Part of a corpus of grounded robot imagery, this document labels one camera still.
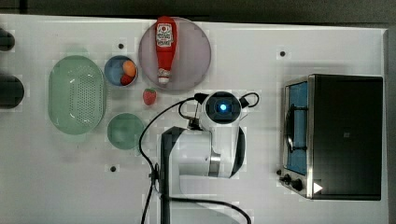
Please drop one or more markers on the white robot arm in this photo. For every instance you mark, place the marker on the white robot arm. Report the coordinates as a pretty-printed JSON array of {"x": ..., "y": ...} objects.
[{"x": 215, "y": 149}]

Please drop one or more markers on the green mug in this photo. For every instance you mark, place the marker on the green mug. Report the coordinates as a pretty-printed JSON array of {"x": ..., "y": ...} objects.
[{"x": 124, "y": 131}]

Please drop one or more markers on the toy strawberry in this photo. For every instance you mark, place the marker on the toy strawberry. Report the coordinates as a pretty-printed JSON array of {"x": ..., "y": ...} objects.
[{"x": 149, "y": 96}]

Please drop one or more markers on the grey round plate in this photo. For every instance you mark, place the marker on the grey round plate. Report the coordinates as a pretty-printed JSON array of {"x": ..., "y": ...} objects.
[{"x": 191, "y": 61}]

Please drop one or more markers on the red toy fruit in bowl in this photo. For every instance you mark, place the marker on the red toy fruit in bowl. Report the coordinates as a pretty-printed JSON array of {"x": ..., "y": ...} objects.
[{"x": 125, "y": 80}]

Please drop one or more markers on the orange toy fruit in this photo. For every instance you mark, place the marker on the orange toy fruit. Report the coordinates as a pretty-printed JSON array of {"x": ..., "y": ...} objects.
[{"x": 129, "y": 68}]

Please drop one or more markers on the red ketchup bottle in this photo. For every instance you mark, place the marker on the red ketchup bottle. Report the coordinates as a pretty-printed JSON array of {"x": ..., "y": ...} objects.
[{"x": 166, "y": 44}]

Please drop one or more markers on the small blue bowl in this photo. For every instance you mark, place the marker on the small blue bowl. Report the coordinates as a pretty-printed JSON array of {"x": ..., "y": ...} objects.
[{"x": 114, "y": 71}]

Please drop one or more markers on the green oval colander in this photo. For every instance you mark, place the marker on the green oval colander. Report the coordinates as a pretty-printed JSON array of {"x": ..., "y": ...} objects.
[{"x": 77, "y": 97}]

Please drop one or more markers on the black toaster oven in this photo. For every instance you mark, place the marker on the black toaster oven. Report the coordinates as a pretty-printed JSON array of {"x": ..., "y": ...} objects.
[{"x": 332, "y": 137}]

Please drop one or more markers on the black round pot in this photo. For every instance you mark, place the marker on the black round pot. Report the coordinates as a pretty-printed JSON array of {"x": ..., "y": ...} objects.
[{"x": 11, "y": 91}]

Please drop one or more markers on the black cylindrical container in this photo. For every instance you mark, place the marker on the black cylindrical container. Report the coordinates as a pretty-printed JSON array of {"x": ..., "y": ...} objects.
[{"x": 7, "y": 40}]

